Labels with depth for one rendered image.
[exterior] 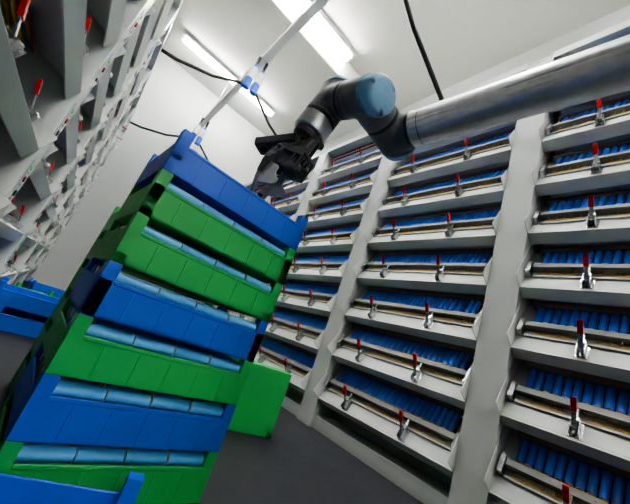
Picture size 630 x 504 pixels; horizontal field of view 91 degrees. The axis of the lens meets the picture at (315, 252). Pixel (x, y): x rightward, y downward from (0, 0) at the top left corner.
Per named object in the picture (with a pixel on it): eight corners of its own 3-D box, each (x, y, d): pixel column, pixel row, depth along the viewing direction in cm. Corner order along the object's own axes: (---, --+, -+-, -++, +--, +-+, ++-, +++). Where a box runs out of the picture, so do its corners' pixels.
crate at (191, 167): (249, 250, 81) (260, 224, 84) (296, 251, 66) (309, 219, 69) (133, 186, 63) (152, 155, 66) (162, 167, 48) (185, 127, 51)
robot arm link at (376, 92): (407, 100, 73) (368, 105, 82) (384, 59, 65) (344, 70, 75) (389, 132, 72) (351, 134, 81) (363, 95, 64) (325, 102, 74)
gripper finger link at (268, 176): (261, 192, 69) (286, 165, 72) (243, 183, 72) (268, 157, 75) (265, 201, 72) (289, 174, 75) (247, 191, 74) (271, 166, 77)
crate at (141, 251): (224, 308, 77) (237, 278, 79) (269, 322, 62) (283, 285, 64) (91, 256, 59) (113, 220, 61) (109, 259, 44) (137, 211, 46)
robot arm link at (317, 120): (299, 103, 78) (309, 131, 86) (288, 117, 77) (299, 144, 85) (328, 112, 74) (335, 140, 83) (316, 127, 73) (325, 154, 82)
